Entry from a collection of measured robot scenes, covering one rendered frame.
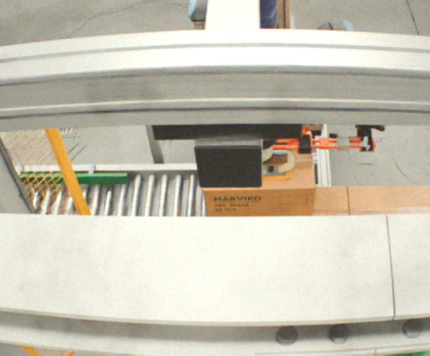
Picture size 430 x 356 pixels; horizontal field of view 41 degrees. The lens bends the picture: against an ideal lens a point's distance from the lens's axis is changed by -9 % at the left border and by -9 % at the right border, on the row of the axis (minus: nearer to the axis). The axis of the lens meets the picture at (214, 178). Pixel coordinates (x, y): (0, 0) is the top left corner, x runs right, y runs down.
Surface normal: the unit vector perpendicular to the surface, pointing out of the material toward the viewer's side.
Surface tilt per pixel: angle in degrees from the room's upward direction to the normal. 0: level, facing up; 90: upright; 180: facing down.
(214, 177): 90
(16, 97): 90
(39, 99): 90
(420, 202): 0
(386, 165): 0
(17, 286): 0
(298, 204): 90
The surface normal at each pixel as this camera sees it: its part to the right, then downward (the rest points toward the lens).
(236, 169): -0.04, 0.80
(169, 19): -0.07, -0.60
